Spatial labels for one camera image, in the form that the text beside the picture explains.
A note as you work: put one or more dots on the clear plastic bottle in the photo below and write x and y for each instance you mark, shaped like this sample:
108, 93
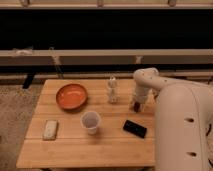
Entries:
112, 90

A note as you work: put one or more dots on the black phone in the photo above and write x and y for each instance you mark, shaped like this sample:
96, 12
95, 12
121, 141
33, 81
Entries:
135, 128

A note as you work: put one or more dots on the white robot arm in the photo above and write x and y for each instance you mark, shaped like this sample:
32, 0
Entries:
182, 111

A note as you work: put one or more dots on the white paper cup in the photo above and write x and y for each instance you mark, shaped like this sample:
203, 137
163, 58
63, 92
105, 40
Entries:
90, 122

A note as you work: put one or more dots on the wooden table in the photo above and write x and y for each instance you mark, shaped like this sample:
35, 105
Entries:
112, 146

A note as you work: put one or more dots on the white sponge bar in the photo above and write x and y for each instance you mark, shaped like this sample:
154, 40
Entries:
50, 130

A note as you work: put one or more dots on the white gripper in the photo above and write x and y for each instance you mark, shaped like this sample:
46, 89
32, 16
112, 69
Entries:
140, 95

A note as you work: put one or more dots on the orange bowl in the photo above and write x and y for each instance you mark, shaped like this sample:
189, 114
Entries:
71, 96

